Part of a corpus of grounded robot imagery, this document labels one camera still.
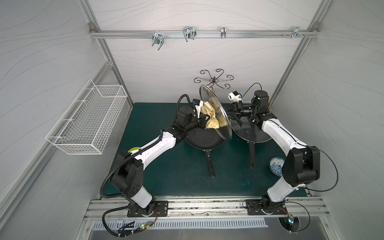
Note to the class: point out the green table mat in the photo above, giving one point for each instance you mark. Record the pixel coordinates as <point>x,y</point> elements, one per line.
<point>183,170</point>

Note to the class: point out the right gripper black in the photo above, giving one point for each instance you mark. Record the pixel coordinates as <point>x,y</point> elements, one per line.
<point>236,108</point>

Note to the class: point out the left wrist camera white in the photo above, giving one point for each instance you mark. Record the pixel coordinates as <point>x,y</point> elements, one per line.
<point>198,105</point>

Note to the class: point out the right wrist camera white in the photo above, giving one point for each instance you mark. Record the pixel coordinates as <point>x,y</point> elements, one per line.
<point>235,97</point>

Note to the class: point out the left frying pan black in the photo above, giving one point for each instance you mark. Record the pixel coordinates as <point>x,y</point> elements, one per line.
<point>207,140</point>

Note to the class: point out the blue white patterned bowl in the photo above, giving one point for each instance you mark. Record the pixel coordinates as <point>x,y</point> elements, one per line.
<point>276,165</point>

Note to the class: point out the metal hook clamp small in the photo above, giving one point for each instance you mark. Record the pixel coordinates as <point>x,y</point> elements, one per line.
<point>223,32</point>

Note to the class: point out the green plastic bowl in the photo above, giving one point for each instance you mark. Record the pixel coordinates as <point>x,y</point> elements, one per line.
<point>133,149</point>

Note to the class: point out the copper scroll mug tree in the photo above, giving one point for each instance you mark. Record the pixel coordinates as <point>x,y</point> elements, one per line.
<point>212,80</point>

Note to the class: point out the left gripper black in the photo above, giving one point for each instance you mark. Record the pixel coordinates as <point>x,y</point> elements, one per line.
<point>202,119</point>

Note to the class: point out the yellow fluffy cloth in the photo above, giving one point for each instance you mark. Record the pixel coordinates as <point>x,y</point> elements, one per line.
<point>215,117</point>

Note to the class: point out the metal hook clamp right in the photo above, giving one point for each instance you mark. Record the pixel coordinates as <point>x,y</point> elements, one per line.
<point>296,34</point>

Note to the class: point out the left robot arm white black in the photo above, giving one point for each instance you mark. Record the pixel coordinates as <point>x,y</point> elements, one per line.
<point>128,176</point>

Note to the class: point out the frying pan black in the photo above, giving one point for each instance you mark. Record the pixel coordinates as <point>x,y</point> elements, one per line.
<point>207,140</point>
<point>252,152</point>

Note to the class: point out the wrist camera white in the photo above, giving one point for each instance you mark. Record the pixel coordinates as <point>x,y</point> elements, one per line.
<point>235,97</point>
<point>198,105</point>

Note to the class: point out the aluminium crossbar rail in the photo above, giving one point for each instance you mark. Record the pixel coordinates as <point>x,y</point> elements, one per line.
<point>201,34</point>

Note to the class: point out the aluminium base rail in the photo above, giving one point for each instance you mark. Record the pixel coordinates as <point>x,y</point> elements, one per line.
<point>206,208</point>

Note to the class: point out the white wire basket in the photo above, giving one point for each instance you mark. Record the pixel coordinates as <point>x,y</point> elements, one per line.
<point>85,127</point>

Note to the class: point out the right frying pan black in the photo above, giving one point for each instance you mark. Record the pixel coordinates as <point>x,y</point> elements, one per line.
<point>252,152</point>

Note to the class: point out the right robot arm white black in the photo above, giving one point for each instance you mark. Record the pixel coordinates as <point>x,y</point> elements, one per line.
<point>302,164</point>

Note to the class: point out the glass pot lid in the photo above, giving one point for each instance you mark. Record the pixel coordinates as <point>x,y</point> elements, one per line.
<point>249,131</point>
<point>206,93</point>

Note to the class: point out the metal hook clamp left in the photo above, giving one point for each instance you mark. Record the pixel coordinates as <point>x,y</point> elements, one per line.
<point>158,39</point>

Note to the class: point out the metal hook clamp middle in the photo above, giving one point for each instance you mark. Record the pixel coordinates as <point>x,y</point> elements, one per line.
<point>189,33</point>

